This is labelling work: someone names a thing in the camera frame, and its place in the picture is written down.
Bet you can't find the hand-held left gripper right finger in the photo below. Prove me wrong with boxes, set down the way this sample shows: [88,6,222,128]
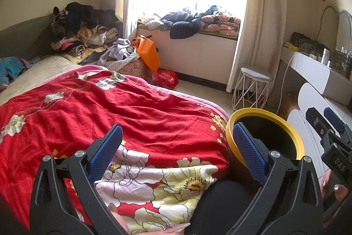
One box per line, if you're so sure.
[233,122,324,235]

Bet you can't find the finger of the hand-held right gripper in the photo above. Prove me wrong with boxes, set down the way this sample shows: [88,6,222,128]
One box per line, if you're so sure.
[324,107,352,147]
[306,107,330,142]

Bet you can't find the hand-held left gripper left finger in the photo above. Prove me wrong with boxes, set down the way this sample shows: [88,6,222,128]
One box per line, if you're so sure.
[29,124,123,235]

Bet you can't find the yellow rimmed black trash bin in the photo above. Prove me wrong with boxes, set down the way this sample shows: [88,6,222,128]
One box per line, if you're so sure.
[225,108,305,189]

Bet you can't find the person's right hand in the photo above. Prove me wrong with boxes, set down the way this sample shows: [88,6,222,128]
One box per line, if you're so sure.
[320,169,352,228]

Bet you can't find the person's left hand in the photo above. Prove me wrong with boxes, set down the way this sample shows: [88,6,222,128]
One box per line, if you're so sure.
[108,203,191,235]

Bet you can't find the white drawer chest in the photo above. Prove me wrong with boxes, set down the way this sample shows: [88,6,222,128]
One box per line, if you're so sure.
[286,82,352,197]

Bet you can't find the white vanity desk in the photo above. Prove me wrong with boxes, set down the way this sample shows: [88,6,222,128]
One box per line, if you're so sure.
[280,46,352,98]

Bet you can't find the red floral blanket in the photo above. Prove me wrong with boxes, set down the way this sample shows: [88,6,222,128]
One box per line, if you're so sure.
[0,64,231,235]

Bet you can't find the white bottle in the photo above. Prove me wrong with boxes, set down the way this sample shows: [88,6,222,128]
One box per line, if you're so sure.
[320,48,330,65]

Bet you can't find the person's black trouser leg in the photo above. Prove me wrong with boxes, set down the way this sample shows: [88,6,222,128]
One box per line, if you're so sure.
[190,180,257,235]

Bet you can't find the black bag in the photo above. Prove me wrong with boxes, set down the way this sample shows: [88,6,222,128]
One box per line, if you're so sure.
[291,31,330,52]

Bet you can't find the floral fabric basket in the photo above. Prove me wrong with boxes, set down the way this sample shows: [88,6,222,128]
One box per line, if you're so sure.
[115,57,148,79]

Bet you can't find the vanity mirror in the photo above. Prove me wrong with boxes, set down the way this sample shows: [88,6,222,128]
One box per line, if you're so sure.
[320,4,352,52]

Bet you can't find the red plastic bag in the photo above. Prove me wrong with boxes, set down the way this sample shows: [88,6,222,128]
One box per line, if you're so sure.
[150,69,179,90]

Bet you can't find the grey white clothes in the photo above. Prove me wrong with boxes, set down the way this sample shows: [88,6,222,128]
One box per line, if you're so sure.
[98,38,138,71]

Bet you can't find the bed with beige sheet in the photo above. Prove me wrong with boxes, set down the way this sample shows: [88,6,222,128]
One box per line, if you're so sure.
[0,55,83,107]

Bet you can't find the orange paper bag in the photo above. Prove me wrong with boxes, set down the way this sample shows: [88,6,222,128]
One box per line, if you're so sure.
[131,35,161,73]

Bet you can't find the white window seat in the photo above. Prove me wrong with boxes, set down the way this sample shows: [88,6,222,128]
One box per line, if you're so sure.
[136,24,238,86]

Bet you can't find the pile of patterned clothes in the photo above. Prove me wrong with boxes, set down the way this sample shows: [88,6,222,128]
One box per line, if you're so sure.
[50,26,119,64]

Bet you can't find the cream thick curtain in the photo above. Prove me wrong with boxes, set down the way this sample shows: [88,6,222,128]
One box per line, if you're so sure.
[226,0,287,93]

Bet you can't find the colourful patterned garment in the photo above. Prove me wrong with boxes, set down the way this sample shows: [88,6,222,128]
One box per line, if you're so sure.
[0,57,34,86]

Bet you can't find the orange patterned quilt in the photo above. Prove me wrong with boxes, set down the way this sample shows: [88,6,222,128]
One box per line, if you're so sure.
[199,10,242,37]

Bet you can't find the pink white clothes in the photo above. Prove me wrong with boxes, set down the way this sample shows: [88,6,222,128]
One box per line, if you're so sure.
[137,17,163,31]

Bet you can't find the pile of black clothes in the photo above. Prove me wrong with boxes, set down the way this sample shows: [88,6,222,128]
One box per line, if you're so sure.
[49,2,121,41]

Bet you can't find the grey green headboard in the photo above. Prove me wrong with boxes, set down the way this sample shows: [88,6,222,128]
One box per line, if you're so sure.
[0,15,56,65]

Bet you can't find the dark blue jacket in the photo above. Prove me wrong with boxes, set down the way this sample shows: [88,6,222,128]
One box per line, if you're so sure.
[159,11,203,40]

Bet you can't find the white cable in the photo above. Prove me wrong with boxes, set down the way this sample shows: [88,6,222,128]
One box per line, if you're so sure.
[276,53,297,115]

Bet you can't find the white wire stool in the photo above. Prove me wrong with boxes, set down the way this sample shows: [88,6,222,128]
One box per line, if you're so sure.
[231,67,275,111]

